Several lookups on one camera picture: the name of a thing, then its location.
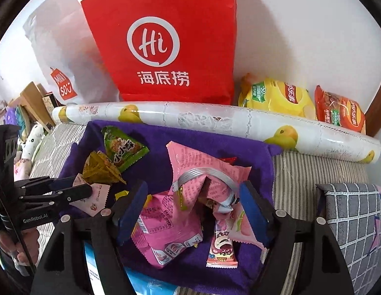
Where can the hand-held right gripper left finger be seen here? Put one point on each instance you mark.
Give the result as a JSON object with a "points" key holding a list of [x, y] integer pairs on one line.
{"points": [[130, 218]]}

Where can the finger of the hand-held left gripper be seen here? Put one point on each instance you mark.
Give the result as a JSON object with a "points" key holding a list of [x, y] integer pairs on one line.
{"points": [[61, 197], [46, 183]]}

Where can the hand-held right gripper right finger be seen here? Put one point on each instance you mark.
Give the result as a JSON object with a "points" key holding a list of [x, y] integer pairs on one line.
{"points": [[253, 215]]}

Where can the peach print snack packet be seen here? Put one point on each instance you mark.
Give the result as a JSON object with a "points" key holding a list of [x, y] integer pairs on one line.
{"points": [[250, 226]]}

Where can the bright yellow snack packet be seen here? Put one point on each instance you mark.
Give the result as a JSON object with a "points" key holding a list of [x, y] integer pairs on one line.
{"points": [[121, 194]]}

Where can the light pink cartoon snack packet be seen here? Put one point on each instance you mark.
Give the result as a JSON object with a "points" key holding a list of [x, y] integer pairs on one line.
{"points": [[96, 201]]}

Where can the pink text-printed snack packet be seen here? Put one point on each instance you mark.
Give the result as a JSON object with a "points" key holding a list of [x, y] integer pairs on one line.
{"points": [[166, 224]]}

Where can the olive triangular snack packet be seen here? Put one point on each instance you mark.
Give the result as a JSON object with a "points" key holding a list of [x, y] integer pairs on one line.
{"points": [[101, 169]]}

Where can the large pink silver-banded snack packet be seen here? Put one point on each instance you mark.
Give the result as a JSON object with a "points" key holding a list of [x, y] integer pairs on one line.
{"points": [[206, 169]]}

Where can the green snack packet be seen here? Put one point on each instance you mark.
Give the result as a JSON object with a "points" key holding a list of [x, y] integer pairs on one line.
{"points": [[122, 147]]}

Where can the person's left hand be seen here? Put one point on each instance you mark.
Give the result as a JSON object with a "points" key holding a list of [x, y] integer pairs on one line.
{"points": [[19, 252]]}

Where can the white plush toy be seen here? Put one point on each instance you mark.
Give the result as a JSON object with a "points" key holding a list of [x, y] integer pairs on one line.
{"points": [[32, 141]]}

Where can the striped mattress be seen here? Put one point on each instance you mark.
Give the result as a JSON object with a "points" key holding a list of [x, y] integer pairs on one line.
{"points": [[301, 175]]}

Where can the blue tissue pack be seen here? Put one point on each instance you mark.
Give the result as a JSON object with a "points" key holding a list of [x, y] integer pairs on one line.
{"points": [[147, 285]]}

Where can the purple towel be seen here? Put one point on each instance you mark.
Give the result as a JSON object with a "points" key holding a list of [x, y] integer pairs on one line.
{"points": [[159, 147]]}

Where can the illustrated book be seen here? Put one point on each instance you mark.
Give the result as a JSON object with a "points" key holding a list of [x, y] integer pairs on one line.
{"points": [[50, 100]]}

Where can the grey grid pattern folded cloth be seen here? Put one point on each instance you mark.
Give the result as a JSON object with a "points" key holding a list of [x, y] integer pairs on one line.
{"points": [[350, 221]]}

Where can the yellow chips bag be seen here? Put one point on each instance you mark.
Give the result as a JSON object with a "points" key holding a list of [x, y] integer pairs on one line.
{"points": [[279, 98]]}

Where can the orange chips bag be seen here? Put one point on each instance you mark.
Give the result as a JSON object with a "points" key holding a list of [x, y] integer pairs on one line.
{"points": [[341, 110]]}

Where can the white plastic shopping bag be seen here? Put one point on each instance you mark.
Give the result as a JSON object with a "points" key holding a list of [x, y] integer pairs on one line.
{"points": [[64, 46]]}

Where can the red paper bag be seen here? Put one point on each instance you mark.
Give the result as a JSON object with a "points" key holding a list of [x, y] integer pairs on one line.
{"points": [[166, 37]]}

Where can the brown wooden door frame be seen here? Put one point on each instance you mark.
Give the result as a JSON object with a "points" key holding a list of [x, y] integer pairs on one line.
{"points": [[378, 113]]}

